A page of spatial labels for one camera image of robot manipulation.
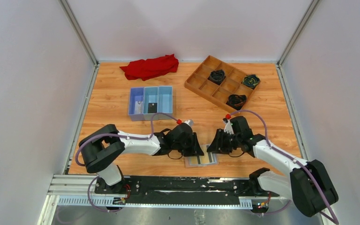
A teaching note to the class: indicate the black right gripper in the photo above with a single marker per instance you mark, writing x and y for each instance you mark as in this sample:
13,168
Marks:
218,141

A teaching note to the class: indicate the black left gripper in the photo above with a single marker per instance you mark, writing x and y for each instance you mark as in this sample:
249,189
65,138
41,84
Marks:
195,145

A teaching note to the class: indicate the white silver card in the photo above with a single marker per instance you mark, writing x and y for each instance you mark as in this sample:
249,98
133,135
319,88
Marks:
138,107

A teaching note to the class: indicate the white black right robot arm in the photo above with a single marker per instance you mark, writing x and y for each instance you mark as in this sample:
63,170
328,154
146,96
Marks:
306,183

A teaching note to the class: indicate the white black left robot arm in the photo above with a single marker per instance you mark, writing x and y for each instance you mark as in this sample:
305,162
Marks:
100,149

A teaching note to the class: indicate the gold striped card in sleeve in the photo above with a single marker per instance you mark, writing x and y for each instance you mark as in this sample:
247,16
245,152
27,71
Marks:
208,159

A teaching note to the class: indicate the black red rolled sock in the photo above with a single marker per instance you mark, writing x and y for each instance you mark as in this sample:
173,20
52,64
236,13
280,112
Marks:
236,102

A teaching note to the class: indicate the brown wooden divided tray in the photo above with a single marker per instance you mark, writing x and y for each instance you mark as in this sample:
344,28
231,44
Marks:
222,84

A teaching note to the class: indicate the black rolled sock in tray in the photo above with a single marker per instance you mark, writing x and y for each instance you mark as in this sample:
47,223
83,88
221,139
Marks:
217,76

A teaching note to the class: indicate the black yellow rolled sock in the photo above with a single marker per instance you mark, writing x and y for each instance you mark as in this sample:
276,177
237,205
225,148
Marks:
251,81

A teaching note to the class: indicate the blue three-compartment tray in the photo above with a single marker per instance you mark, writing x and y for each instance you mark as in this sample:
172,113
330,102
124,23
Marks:
162,95

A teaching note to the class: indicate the red cloth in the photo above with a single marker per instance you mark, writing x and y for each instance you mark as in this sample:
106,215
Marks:
150,68

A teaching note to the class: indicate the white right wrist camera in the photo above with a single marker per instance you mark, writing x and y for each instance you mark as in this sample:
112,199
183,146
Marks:
228,126

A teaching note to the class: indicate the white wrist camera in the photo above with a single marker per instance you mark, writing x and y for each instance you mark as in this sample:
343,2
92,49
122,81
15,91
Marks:
228,126
188,122

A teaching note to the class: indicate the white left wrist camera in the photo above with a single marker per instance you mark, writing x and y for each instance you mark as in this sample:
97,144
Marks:
188,122

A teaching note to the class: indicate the aluminium frame rail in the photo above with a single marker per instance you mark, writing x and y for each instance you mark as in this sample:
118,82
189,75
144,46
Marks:
86,200

